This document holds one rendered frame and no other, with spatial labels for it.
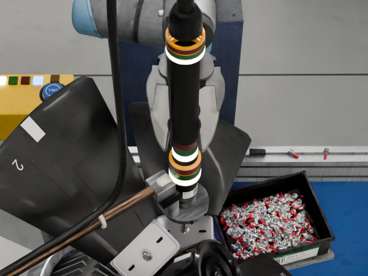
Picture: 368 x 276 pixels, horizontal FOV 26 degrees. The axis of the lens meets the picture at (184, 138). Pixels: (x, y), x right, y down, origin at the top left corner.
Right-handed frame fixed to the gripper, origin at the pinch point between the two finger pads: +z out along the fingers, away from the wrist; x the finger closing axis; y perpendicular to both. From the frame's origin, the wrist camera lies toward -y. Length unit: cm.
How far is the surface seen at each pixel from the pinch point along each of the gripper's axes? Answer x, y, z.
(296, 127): -36, 147, -110
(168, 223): 2.5, 29.8, -4.7
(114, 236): 9.5, 19.5, 3.3
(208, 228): -3.8, 29.6, -3.9
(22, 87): 32, 41, -40
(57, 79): 26, 40, -41
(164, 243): 2.7, 22.7, 2.6
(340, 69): -54, 147, -137
